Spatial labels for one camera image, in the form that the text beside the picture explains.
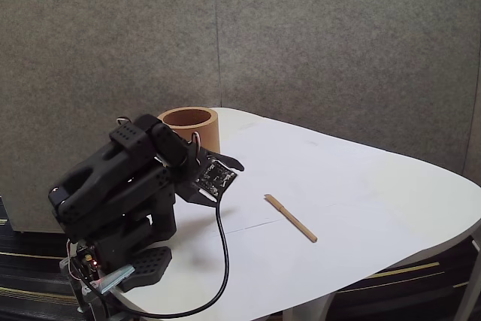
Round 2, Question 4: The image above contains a metal table clamp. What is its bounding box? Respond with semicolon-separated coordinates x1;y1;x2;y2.
77;264;137;321

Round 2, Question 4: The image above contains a black camera cable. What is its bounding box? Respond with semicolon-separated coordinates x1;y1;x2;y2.
80;192;231;319

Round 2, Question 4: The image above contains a white table leg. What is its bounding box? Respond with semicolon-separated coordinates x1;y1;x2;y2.
453;223;481;321
281;290;340;321

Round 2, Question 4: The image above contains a bare camera circuit board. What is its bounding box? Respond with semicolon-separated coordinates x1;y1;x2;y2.
195;159;238;198

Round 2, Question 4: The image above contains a tan wooden pen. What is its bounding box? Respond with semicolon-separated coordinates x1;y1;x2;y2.
263;193;319;244

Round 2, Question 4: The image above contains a brown cylindrical pen holder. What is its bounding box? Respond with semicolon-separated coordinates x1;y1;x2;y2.
156;107;221;154

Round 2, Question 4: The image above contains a motor controller board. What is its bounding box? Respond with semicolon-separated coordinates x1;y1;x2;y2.
67;244;103;281

